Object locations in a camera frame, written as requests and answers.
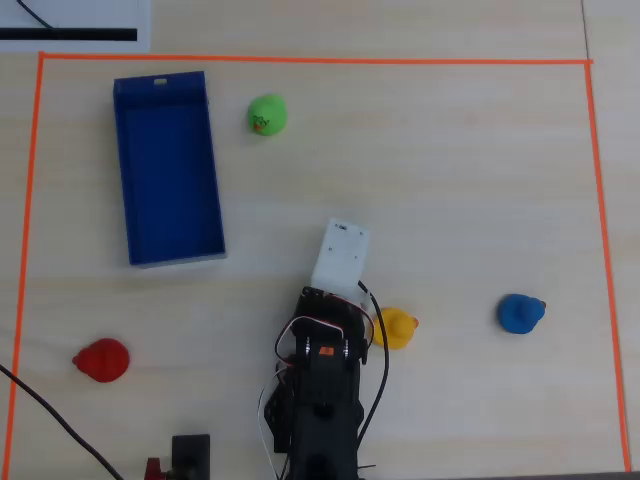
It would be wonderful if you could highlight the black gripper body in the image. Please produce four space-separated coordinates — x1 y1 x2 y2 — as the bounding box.
293 286 374 367

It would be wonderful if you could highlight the black clamp base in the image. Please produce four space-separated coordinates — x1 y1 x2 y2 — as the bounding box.
144 433 212 480

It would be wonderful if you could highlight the thin black cable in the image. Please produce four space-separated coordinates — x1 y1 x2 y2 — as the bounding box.
16 0 59 31

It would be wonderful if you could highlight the yellow rubber duck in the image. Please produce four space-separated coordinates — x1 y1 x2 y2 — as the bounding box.
370 306 420 351

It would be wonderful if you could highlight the green rubber duck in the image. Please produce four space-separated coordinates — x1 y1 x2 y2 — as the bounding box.
247 94 289 138

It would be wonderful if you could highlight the red white black servo wire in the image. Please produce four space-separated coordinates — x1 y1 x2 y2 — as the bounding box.
256 368 292 474
273 314 347 372

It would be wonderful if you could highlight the long horizontal orange tape strip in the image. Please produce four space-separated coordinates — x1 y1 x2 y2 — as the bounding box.
38 51 595 67

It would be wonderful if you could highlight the blue rectangular open box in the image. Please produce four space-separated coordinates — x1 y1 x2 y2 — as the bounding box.
112 70 228 269

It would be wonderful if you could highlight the black camera cable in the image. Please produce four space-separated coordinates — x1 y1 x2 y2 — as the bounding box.
355 279 392 454

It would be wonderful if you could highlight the blue rubber duck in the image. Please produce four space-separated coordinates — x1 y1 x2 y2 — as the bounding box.
496 293 548 335

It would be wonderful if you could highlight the white board with black strip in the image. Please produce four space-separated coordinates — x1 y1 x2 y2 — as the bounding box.
0 0 152 54

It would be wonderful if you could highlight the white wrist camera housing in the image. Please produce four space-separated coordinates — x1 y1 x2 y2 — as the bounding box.
310 217 372 303

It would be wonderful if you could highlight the red rubber duck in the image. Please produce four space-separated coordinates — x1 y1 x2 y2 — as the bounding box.
71 338 131 384

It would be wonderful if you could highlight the thick black cable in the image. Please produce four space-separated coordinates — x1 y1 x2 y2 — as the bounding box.
0 363 125 480

